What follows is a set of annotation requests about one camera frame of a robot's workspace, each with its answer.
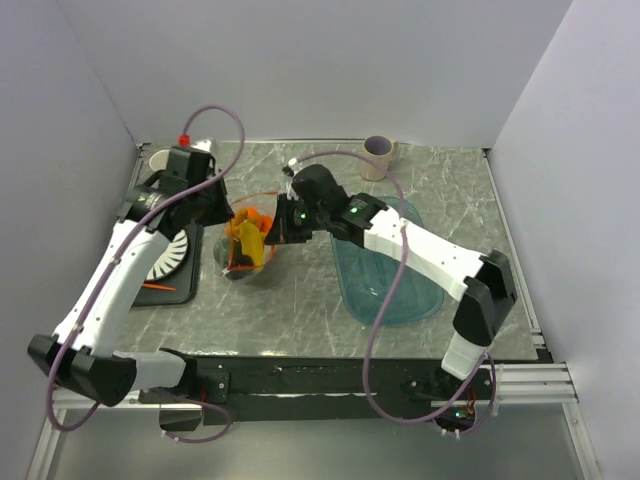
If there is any clear zip top bag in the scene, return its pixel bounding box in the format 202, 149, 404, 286
213, 191, 278, 282

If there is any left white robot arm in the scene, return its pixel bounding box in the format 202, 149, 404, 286
27, 140, 233, 406

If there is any striped white plate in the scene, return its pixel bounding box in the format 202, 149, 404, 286
146, 229, 189, 282

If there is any orange plastic fork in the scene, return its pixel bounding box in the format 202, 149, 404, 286
142, 282, 176, 291

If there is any green lime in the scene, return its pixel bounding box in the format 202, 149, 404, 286
213, 237, 233, 268

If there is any white cup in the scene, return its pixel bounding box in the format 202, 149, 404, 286
148, 149, 170, 172

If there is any beige mug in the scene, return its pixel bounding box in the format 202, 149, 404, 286
360, 135, 398, 182

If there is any dark purple plum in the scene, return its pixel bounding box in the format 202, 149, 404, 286
232, 253, 255, 272

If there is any yellow squash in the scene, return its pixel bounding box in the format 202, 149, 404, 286
239, 222, 264, 267

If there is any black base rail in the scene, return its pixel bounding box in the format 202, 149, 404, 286
139, 355, 491, 422

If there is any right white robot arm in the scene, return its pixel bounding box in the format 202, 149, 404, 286
265, 160, 517, 398

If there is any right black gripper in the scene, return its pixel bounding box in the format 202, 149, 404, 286
266, 194, 329, 246

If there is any teal plastic tray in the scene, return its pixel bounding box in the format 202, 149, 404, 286
329, 195, 445, 327

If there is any orange ginger root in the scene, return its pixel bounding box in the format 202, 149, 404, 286
230, 207, 273, 237

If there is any black tray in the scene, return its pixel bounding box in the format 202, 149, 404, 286
133, 226, 203, 307

